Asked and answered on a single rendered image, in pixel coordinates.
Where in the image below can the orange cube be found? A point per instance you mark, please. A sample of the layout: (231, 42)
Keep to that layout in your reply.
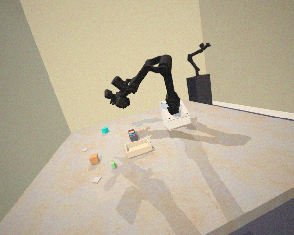
(94, 159)

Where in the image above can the small cyan cube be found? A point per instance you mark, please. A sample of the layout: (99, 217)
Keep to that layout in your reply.
(105, 130)

